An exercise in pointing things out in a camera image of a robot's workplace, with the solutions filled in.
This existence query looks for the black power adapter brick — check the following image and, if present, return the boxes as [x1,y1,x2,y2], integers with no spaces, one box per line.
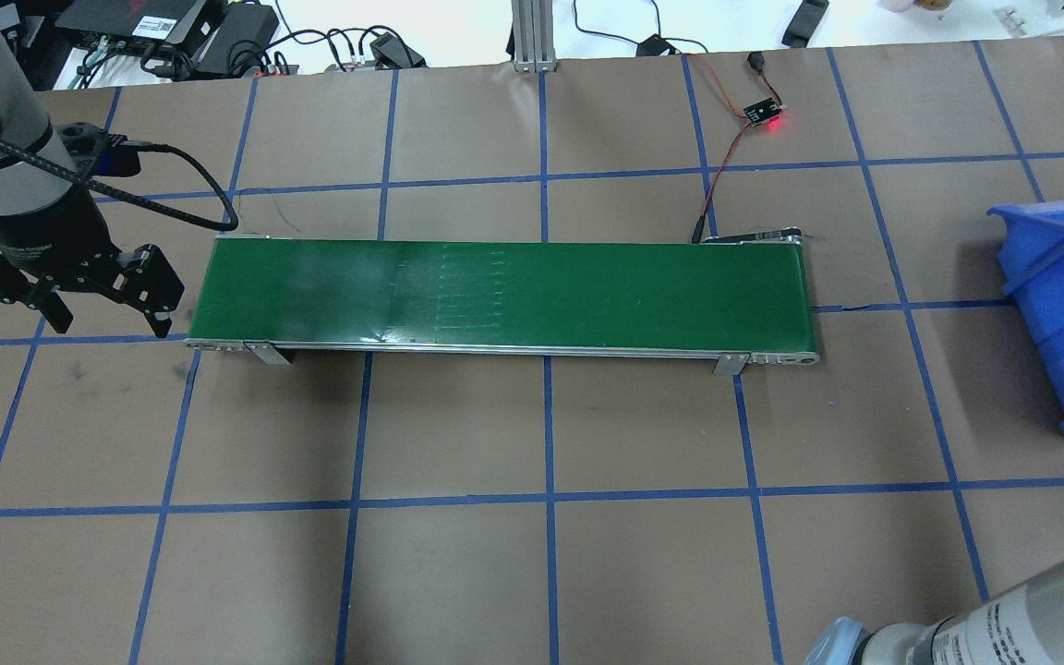
[188,3,280,80]

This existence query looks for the red black wire pair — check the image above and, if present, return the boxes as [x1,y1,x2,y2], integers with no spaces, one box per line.
[691,52,786,245]

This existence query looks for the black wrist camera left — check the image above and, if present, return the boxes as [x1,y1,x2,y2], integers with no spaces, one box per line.
[54,122,142,177]

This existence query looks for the small sensor circuit board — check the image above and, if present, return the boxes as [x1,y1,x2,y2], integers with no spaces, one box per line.
[742,97,784,127]

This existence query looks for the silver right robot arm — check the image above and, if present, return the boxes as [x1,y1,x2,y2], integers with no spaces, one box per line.
[805,561,1064,664]

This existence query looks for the green conveyor belt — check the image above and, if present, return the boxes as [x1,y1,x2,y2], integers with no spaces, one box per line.
[186,236,820,375]

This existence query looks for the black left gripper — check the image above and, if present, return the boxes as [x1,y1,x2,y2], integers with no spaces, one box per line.
[0,186,185,338]

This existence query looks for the aluminium frame post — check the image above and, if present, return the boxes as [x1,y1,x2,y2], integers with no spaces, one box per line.
[510,0,558,73]

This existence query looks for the black laptop with red logo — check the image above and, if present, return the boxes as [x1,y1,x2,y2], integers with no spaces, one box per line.
[55,1,228,54]

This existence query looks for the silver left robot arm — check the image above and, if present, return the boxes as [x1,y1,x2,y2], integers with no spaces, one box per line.
[0,29,185,338]

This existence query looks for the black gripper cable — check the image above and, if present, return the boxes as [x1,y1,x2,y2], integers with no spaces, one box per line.
[0,61,242,234]

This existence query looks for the small black power adapter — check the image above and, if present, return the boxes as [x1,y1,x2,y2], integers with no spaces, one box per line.
[635,34,679,56]

